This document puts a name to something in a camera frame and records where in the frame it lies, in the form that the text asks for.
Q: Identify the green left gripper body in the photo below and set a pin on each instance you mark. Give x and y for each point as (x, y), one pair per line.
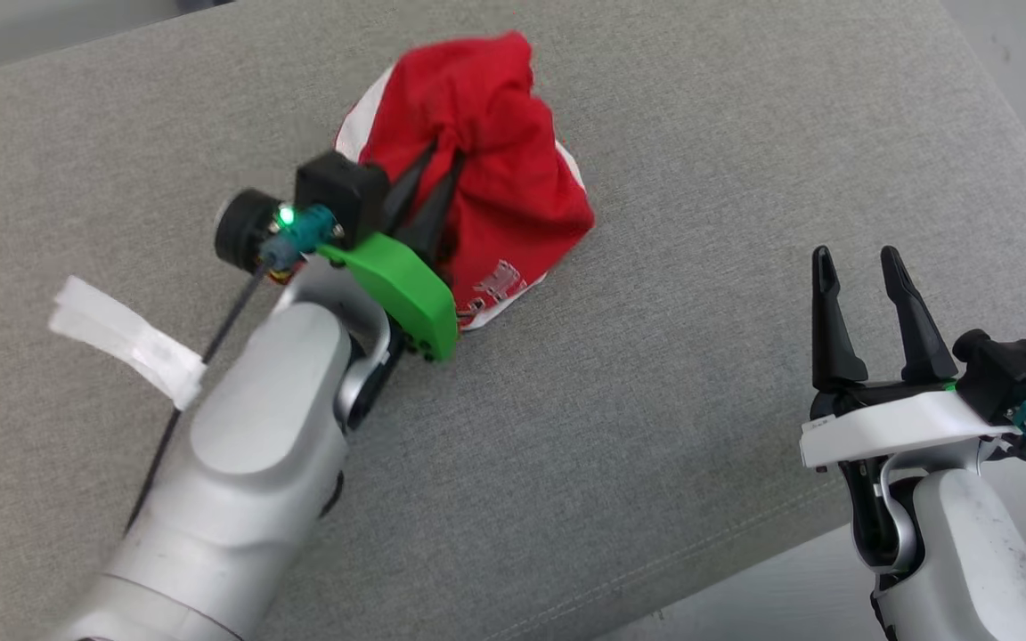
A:
(411, 285)

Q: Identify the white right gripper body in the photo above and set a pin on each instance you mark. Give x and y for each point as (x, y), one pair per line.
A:
(896, 423)

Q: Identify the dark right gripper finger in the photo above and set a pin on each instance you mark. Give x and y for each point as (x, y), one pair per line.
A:
(918, 338)
(829, 338)

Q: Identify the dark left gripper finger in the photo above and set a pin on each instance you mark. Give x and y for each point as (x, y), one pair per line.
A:
(433, 223)
(406, 196)

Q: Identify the red shorts with white waistband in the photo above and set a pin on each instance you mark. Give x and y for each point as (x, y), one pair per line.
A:
(495, 116)

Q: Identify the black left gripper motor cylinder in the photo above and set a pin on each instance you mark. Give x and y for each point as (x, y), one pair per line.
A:
(241, 230)

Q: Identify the grey fabric sofa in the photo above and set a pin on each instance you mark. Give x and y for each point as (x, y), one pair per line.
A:
(655, 401)

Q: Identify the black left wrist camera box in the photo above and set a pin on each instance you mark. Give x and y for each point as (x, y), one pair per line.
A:
(339, 191)

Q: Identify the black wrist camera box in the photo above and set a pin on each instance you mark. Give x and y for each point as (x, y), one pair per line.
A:
(1007, 369)
(339, 191)

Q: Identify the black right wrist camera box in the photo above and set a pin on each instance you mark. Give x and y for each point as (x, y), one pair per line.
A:
(1007, 369)

